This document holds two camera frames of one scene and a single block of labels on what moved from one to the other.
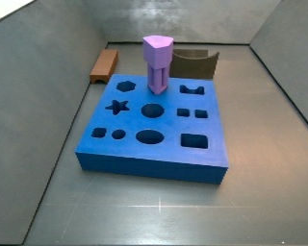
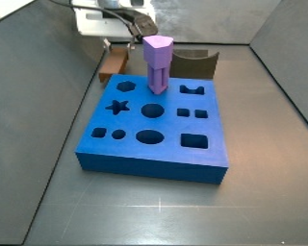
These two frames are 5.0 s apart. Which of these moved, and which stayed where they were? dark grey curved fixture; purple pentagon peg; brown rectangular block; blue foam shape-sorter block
Moved: brown rectangular block
Stayed: dark grey curved fixture; purple pentagon peg; blue foam shape-sorter block
